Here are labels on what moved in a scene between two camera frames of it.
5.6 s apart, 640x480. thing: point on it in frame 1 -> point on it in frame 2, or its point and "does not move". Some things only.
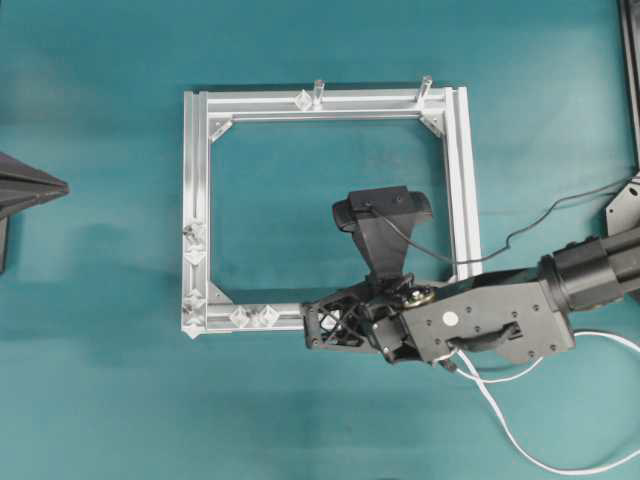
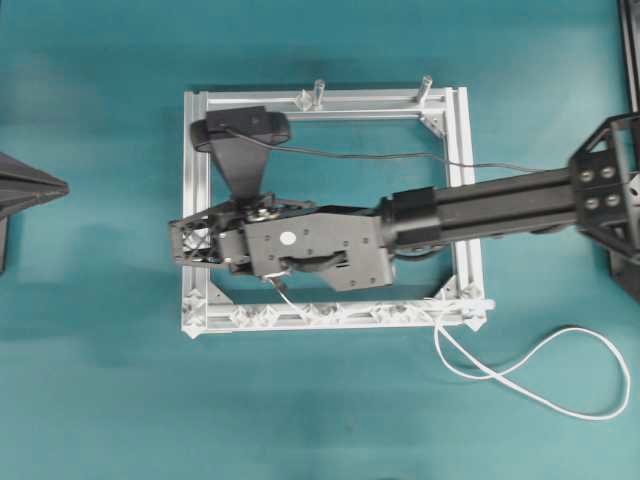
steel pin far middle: x=318 y=87 does not move
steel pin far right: x=427 y=81 does not move
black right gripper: x=372 y=317 -> x=270 y=235
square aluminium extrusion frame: x=205 y=312 does not move
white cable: x=472 y=376 -> x=479 y=305
